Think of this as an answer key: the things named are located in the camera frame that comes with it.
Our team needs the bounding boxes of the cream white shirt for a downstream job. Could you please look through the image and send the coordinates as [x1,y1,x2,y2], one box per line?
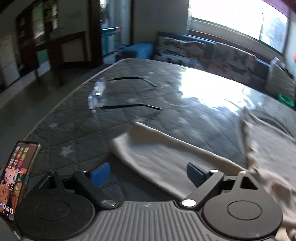
[110,109,295,240]

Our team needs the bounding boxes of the grey quilted star tablecloth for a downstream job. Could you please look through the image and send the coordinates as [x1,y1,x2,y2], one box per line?
[27,59,295,201]

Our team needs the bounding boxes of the smartphone with lit screen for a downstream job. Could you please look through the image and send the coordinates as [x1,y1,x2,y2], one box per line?
[1,141,41,222]

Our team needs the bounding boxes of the clear glasses black temples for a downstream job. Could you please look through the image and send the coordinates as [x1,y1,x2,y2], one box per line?
[88,76,161,113]

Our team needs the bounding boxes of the green object on sofa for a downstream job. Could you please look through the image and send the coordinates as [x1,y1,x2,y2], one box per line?
[278,93,295,108]

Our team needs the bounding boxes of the butterfly cushion right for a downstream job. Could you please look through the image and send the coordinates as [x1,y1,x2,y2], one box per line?
[207,41,258,80]

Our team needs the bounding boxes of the butterfly cushion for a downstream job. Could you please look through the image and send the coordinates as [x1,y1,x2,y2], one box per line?
[154,37,206,70]
[207,41,258,80]

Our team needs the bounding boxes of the white grey pillow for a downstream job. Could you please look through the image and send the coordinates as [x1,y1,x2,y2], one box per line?
[264,57,295,101]

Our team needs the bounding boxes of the butterfly cushion left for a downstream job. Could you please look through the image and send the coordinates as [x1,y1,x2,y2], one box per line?
[154,37,206,70]

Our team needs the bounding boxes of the blue sofa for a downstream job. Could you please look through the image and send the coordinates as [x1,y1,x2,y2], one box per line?
[115,31,296,98]

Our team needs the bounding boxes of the teal blue cabinet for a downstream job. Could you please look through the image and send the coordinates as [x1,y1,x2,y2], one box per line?
[100,27,120,56]

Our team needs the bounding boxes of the dark wooden cabinet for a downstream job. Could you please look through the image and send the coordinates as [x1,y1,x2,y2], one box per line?
[15,1,103,74]

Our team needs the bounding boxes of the window with frame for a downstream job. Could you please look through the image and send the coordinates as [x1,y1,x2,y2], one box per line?
[189,1,291,53]

